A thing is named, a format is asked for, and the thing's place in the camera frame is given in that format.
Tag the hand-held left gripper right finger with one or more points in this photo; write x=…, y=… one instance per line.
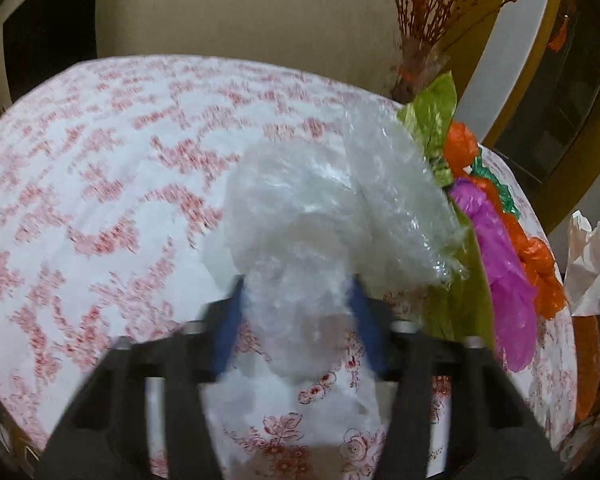
x=367, y=330

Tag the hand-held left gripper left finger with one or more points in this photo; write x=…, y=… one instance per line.
x=227, y=330

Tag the white paper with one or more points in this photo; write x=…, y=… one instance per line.
x=585, y=260

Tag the orange plastic basket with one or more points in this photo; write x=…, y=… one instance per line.
x=587, y=360

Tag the magenta plastic bag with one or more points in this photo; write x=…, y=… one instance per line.
x=505, y=285

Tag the clear bubble wrap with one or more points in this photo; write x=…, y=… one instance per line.
x=305, y=220

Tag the olive green plastic bag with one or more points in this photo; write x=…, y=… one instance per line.
x=432, y=110

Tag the dark green plastic bag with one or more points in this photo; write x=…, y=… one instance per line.
x=502, y=197

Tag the glass door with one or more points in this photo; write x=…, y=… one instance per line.
x=580, y=110

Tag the floral tablecloth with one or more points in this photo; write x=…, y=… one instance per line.
x=80, y=185

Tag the dried red flower branches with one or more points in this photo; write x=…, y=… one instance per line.
x=415, y=25

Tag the dark framed window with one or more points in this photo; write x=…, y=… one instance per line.
x=45, y=35

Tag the wooden door frame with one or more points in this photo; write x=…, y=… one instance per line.
x=535, y=60

